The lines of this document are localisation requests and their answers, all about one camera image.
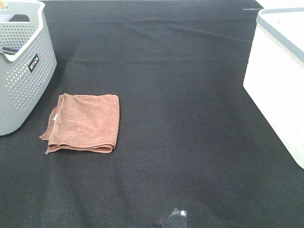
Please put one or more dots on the brown towel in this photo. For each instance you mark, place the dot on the brown towel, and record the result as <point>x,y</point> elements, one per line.
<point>83,123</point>

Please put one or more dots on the black table cloth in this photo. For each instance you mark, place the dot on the black table cloth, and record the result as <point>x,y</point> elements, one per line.
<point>190,137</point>

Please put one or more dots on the clear tape piece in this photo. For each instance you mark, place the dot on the clear tape piece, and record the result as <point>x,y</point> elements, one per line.
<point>177,219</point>

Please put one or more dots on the white storage box grey rim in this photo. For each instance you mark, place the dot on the white storage box grey rim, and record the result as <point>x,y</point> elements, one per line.
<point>274,77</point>

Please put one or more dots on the grey perforated plastic basket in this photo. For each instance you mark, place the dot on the grey perforated plastic basket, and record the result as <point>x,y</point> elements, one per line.
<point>25,75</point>

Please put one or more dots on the dark item inside basket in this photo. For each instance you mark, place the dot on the dark item inside basket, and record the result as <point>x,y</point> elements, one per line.
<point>9,51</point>

